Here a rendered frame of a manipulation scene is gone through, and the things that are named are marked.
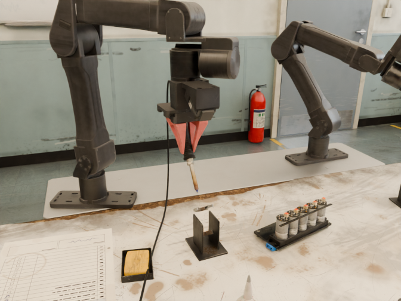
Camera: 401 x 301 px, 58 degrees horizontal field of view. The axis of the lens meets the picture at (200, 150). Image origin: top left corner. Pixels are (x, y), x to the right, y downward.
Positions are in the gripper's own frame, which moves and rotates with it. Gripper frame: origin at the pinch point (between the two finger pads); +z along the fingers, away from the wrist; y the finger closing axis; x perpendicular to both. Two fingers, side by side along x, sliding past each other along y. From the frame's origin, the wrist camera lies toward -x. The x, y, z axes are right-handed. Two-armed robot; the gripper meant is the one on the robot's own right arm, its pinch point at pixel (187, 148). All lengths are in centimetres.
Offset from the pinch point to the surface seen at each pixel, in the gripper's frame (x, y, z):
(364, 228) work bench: -16.8, 34.1, 17.8
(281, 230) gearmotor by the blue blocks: -15.6, 13.1, 13.5
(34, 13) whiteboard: 246, -26, -28
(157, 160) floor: 215, 53, 92
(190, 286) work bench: -18.6, -7.0, 17.5
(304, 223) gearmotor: -14.8, 19.3, 13.9
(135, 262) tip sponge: -10.4, -14.3, 16.2
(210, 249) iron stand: -11.3, 0.2, 17.1
